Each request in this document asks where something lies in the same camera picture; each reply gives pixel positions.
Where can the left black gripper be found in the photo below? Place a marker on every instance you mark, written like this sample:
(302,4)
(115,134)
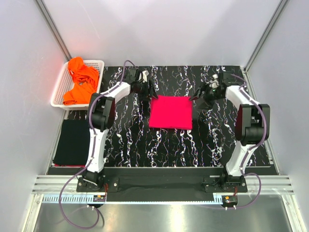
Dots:
(148,92)

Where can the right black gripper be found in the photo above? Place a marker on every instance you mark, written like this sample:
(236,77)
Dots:
(205,87)

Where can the magenta pink t shirt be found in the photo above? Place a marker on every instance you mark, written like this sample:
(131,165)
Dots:
(168,112)

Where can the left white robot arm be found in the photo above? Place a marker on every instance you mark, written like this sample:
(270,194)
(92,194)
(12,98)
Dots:
(101,116)

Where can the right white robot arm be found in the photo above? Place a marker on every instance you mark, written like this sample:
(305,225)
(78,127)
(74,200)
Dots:
(251,128)

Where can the orange t shirt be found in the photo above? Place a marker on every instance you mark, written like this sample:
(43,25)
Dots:
(85,81)

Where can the white plastic basket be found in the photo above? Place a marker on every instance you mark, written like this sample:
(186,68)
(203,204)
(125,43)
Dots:
(65,83)

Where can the folded black t shirt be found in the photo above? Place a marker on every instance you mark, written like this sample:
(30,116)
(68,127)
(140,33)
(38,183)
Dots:
(73,144)

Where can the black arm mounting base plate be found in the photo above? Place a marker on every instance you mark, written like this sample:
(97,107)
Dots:
(207,179)

